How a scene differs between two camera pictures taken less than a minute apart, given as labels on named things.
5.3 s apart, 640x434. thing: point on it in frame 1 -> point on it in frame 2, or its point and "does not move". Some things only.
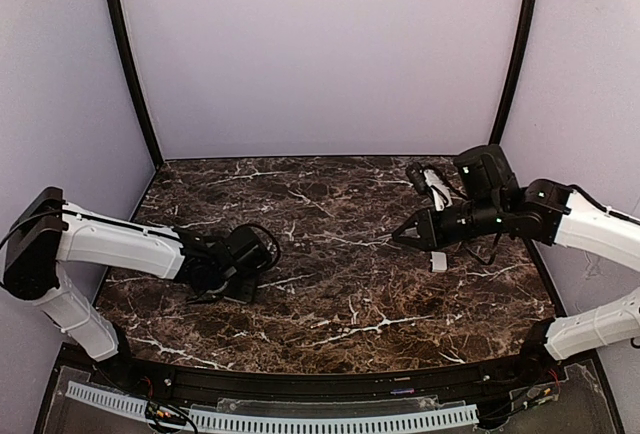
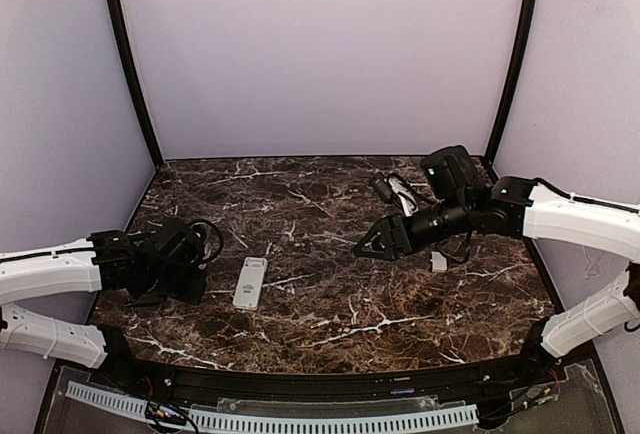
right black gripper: [435, 225] -> [396, 237]
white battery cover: [438, 261] does not move
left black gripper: [232, 292] -> [163, 292]
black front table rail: [486, 378] does not move
